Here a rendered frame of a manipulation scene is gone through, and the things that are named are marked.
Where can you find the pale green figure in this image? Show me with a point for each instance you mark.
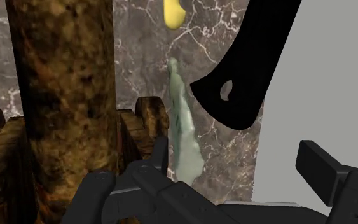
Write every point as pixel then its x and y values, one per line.
pixel 186 145

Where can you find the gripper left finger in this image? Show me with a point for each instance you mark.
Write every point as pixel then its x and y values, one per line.
pixel 154 192

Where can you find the yellow rounded object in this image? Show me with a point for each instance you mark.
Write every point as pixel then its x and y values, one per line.
pixel 174 15

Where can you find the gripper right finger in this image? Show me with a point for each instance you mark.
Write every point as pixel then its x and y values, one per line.
pixel 346 186

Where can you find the brown carved wooden object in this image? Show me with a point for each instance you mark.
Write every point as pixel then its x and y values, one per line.
pixel 67 93

